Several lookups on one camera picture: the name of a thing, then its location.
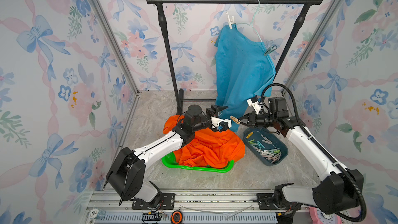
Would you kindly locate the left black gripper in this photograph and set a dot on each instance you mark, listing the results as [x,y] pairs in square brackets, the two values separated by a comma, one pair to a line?
[213,110]

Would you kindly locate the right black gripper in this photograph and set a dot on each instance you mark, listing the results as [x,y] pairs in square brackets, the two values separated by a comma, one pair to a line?
[251,119]

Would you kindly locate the beige clothespin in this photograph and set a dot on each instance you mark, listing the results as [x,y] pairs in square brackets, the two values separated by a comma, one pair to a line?
[236,120]

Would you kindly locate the dark teal clothespin bin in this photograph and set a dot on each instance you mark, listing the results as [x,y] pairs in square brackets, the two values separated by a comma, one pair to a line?
[265,145]

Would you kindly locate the orange t-shirt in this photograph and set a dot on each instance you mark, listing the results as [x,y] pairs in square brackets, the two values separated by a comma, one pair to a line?
[214,149]

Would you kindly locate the teal t-shirt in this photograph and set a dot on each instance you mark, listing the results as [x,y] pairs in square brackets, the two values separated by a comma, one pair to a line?
[243,70]

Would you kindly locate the teal clothespin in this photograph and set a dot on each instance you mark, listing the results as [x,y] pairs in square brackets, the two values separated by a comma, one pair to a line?
[270,50]

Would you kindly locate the white clothespin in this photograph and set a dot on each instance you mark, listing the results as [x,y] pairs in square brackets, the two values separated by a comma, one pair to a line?
[230,20]

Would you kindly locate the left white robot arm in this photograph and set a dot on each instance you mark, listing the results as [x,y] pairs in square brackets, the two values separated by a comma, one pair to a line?
[127,172]

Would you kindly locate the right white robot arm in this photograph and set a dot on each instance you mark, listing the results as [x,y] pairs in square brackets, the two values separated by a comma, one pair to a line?
[340,189]

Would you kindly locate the green plastic tray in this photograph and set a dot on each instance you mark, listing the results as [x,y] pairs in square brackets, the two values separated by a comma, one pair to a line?
[170,162]

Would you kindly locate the pink round object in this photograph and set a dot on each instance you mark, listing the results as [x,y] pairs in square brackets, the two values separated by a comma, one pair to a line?
[319,217]

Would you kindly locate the black clothes rack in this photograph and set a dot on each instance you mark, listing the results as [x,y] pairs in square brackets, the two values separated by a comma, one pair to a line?
[179,93]

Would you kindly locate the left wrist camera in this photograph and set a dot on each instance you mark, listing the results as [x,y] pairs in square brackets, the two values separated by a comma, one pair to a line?
[220,125]

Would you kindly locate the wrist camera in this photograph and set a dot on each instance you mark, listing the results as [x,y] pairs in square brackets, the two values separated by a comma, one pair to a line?
[220,125]
[256,104]

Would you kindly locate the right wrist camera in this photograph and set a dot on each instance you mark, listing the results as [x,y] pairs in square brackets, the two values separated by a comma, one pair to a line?
[256,104]

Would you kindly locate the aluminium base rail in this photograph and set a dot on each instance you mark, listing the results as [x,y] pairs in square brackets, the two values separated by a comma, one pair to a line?
[200,206]

